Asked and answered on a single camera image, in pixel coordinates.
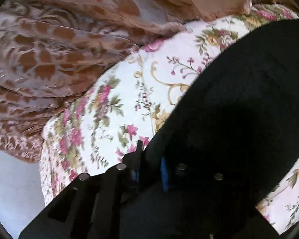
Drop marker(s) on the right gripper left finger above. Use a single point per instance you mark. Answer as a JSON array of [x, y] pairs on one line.
[[90, 206]]

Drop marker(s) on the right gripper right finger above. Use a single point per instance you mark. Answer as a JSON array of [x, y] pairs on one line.
[[164, 175]]

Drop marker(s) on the black pants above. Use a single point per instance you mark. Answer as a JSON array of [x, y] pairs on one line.
[[230, 140]]

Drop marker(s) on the floral bed sheet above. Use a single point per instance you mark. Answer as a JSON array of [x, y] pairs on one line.
[[132, 100]]

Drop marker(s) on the brown patterned curtain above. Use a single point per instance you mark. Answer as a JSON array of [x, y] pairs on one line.
[[52, 51]]

